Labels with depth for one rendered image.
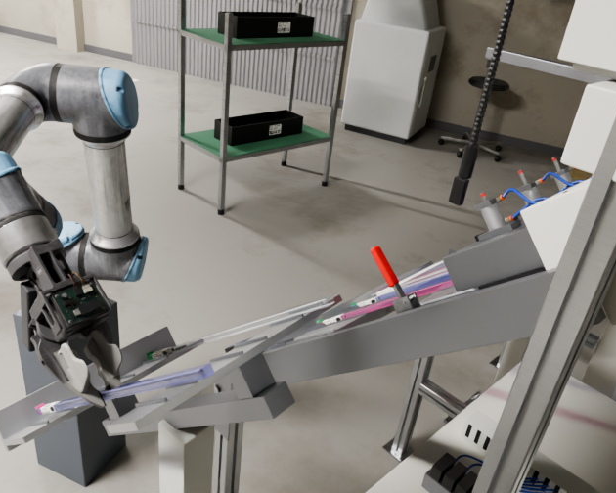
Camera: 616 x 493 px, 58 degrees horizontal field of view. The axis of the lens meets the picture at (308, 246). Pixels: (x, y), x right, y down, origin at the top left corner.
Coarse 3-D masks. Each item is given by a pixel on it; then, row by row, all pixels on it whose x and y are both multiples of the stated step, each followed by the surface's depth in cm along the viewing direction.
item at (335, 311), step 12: (432, 264) 152; (408, 276) 145; (384, 288) 139; (348, 300) 131; (360, 300) 133; (324, 312) 126; (336, 312) 127; (384, 312) 136; (312, 324) 122; (360, 324) 130; (288, 336) 118
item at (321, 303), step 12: (324, 300) 72; (288, 312) 77; (300, 312) 76; (252, 324) 83; (264, 324) 81; (204, 336) 93; (216, 336) 90; (228, 336) 88; (168, 348) 101; (180, 348) 98
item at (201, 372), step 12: (180, 372) 58; (192, 372) 55; (204, 372) 54; (132, 384) 65; (144, 384) 63; (156, 384) 61; (168, 384) 59; (108, 396) 70; (120, 396) 67; (60, 408) 82
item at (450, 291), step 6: (444, 288) 92; (450, 288) 91; (432, 294) 92; (438, 294) 88; (444, 294) 85; (450, 294) 80; (456, 294) 80; (426, 300) 87; (432, 300) 83; (438, 300) 80
